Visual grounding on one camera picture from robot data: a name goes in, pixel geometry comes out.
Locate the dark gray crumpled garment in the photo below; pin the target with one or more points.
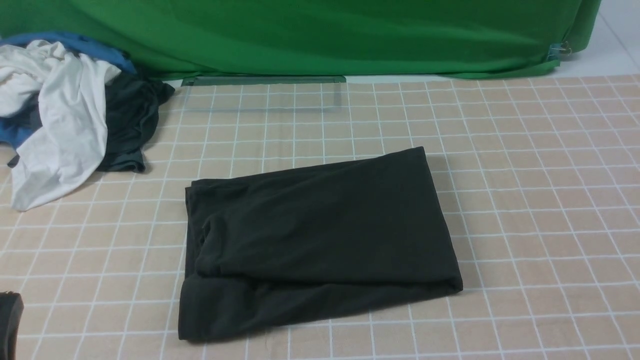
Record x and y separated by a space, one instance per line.
132 117

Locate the black object at edge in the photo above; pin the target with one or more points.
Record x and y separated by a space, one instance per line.
11 310

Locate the white crumpled shirt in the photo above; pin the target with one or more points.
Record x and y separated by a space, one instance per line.
71 142

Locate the dark gray long-sleeved shirt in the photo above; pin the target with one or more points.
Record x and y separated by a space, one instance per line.
312 243

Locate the gray-green metal bar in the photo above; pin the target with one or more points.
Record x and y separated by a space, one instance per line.
200 81

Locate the beige checkered tablecloth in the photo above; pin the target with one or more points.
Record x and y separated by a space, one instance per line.
538 181

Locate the metal binder clip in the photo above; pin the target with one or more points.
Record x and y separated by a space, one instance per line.
558 51

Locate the green backdrop cloth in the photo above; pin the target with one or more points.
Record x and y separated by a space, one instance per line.
463 39

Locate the blue crumpled garment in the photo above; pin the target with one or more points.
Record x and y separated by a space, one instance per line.
85 47

